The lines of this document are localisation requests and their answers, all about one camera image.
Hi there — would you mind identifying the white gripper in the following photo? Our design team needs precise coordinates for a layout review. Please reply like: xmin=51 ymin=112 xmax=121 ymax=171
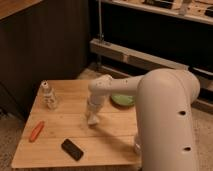
xmin=86 ymin=100 xmax=102 ymax=121

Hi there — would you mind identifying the white sponge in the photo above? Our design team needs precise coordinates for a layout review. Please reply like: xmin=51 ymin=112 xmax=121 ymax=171
xmin=87 ymin=115 xmax=100 ymax=126

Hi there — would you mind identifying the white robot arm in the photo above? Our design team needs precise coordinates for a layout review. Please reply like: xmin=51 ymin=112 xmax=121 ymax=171
xmin=87 ymin=68 xmax=200 ymax=171

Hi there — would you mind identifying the green bowl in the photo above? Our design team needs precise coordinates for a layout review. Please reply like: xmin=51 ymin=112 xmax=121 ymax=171
xmin=110 ymin=94 xmax=135 ymax=107

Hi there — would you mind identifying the clear plastic bottle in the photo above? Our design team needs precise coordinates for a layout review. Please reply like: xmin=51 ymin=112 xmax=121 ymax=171
xmin=41 ymin=81 xmax=58 ymax=110

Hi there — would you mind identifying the black rectangular block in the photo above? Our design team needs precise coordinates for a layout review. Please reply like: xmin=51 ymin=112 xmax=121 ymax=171
xmin=61 ymin=139 xmax=84 ymax=161

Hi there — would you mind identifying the orange carrot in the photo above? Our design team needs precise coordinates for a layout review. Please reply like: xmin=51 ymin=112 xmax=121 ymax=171
xmin=29 ymin=121 xmax=45 ymax=142

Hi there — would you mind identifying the white plastic cup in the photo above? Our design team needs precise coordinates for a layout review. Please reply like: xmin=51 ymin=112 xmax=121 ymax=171
xmin=134 ymin=134 xmax=141 ymax=155

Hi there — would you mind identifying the metal shelf rack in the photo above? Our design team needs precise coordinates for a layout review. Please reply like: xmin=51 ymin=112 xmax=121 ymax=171
xmin=89 ymin=0 xmax=213 ymax=101

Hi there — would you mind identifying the dark wooden cabinet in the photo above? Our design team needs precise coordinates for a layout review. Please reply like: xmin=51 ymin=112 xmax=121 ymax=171
xmin=0 ymin=0 xmax=90 ymax=119

